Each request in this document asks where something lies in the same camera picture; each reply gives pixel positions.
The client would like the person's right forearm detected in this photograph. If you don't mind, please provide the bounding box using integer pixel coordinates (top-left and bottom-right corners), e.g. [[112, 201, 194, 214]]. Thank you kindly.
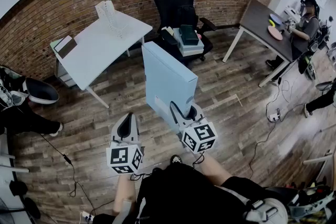
[[195, 152, 234, 187]]

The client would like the white table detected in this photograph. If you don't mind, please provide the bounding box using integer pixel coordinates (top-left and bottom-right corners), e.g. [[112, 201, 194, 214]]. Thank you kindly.
[[49, 9, 154, 109]]

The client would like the white power strip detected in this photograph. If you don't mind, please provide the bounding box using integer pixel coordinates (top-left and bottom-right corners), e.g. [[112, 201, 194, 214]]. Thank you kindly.
[[80, 211, 96, 222], [267, 110, 282, 122]]

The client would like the dark brown desk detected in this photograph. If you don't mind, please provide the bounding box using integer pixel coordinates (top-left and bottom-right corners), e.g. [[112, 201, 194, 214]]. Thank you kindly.
[[222, 0, 293, 88]]

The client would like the white table frame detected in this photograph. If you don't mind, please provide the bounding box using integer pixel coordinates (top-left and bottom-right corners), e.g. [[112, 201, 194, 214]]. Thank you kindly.
[[303, 148, 336, 182]]

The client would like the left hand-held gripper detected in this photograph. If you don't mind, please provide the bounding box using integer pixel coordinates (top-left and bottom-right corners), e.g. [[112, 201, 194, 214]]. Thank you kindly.
[[106, 112, 144, 175]]

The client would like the white drawer cabinet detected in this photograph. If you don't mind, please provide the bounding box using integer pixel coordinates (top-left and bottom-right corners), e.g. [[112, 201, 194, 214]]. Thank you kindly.
[[54, 59, 77, 88]]

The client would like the black floor cable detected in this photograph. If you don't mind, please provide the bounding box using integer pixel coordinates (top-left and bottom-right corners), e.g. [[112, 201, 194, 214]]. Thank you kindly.
[[39, 133, 96, 214], [248, 120, 277, 179]]

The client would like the dark green box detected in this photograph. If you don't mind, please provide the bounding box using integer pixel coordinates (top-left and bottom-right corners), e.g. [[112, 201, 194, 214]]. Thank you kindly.
[[179, 24, 200, 46]]

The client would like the light blue tube package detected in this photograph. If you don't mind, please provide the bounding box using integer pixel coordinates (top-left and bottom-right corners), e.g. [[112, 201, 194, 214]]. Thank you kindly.
[[141, 41, 199, 127]]

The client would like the pink plate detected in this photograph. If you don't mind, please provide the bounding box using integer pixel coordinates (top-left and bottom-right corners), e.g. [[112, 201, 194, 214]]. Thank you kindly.
[[267, 25, 284, 41]]

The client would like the blue plate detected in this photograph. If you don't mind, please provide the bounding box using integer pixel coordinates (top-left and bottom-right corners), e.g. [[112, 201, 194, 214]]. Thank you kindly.
[[269, 13, 283, 25]]

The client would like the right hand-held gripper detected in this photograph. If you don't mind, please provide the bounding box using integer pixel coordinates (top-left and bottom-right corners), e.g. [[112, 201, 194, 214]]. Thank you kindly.
[[170, 101, 219, 155]]

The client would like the black office chair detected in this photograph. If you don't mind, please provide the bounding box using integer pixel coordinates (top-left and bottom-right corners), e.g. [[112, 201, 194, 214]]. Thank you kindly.
[[152, 0, 217, 67]]

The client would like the grey white harness pack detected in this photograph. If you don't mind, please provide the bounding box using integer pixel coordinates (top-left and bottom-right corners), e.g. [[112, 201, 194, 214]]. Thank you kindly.
[[243, 196, 289, 224]]

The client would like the person's left forearm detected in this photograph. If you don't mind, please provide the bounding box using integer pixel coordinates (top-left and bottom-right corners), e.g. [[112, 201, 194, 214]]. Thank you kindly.
[[112, 174, 138, 216]]

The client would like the brown and white cardboard box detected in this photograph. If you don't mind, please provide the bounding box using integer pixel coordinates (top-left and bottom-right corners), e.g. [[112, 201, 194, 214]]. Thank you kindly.
[[54, 35, 78, 59]]

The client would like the grey black backpack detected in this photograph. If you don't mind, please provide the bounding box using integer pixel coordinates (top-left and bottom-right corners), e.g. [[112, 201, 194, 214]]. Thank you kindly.
[[0, 65, 27, 109]]

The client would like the person's black clothing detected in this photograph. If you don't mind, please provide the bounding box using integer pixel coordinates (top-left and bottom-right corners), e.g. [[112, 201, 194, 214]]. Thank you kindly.
[[93, 162, 289, 224]]

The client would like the grey shell chair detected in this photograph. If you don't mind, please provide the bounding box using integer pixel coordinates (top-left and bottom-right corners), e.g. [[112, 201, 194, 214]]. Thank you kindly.
[[25, 77, 60, 105]]

